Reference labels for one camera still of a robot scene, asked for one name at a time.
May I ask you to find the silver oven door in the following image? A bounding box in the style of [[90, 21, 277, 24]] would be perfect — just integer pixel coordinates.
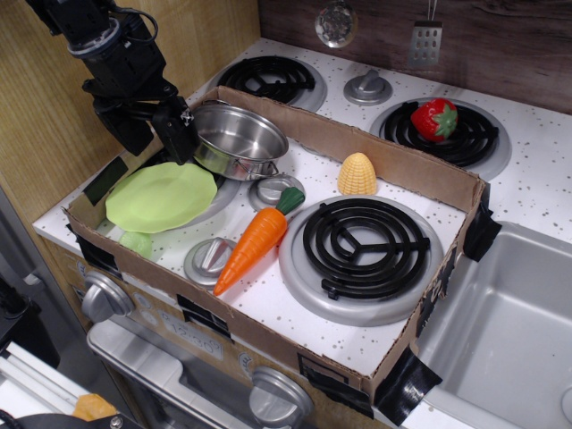
[[87, 320, 260, 428]]

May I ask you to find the red toy strawberry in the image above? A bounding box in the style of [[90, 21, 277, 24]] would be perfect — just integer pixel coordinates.
[[410, 98, 458, 142]]

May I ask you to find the orange toy carrot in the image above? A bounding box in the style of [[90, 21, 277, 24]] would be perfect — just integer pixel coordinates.
[[214, 187, 305, 296]]

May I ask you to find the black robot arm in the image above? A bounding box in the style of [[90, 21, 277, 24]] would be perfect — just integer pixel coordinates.
[[29, 1, 200, 164]]

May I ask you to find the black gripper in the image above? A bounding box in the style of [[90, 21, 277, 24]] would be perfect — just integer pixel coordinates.
[[81, 30, 200, 165]]

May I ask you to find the silver stove knob front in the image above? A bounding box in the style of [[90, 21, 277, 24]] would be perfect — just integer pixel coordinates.
[[183, 237, 236, 290]]

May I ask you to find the grey toy sink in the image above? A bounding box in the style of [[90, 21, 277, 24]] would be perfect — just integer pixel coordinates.
[[404, 223, 571, 428]]

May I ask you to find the silver hanging strainer ladle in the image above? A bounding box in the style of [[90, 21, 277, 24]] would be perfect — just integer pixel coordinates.
[[315, 1, 358, 48]]

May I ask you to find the back right black burner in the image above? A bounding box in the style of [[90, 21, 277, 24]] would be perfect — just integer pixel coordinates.
[[370, 97, 512, 181]]

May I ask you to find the back left black burner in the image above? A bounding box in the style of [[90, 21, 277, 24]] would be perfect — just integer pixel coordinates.
[[209, 55, 327, 113]]

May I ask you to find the silver stove knob middle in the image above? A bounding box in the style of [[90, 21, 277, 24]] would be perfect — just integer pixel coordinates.
[[248, 173, 306, 212]]

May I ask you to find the black burner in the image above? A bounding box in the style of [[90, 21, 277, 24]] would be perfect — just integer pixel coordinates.
[[279, 197, 443, 327], [370, 97, 512, 181], [209, 55, 327, 113]]

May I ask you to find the silver stove knob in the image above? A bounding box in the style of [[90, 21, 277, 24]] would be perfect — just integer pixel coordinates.
[[183, 237, 236, 290], [248, 173, 306, 212], [343, 70, 392, 106]]

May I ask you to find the silver stove knob back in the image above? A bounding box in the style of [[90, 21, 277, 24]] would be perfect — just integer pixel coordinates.
[[343, 70, 392, 106]]

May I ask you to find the yellow toy corn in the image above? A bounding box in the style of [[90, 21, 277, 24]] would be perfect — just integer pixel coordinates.
[[337, 152, 377, 195]]

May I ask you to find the silver oven knob right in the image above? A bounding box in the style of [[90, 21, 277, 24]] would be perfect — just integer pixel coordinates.
[[248, 366, 314, 428]]

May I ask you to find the silver hanging slotted spatula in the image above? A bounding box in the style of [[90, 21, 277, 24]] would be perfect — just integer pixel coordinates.
[[408, 0, 443, 70]]

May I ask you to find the silver oven knob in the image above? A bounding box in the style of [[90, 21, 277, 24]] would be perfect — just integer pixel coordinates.
[[248, 366, 314, 428], [81, 271, 135, 324]]

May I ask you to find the light green plastic plate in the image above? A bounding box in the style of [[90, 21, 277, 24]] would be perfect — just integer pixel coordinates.
[[105, 162, 218, 233]]

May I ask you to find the brown cardboard fence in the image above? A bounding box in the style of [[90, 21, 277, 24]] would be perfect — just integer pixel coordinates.
[[66, 88, 501, 425]]

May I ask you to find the silver oven knob left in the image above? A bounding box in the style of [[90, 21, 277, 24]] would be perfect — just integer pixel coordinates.
[[81, 271, 135, 324]]

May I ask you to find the small green plastic object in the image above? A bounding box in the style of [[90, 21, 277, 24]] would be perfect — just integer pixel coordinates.
[[119, 231, 152, 258]]

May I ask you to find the stainless steel pot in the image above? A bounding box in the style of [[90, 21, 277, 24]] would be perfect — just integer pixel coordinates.
[[193, 100, 289, 181]]

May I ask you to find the front right black burner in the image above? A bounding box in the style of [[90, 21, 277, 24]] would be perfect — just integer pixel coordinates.
[[279, 197, 443, 327]]

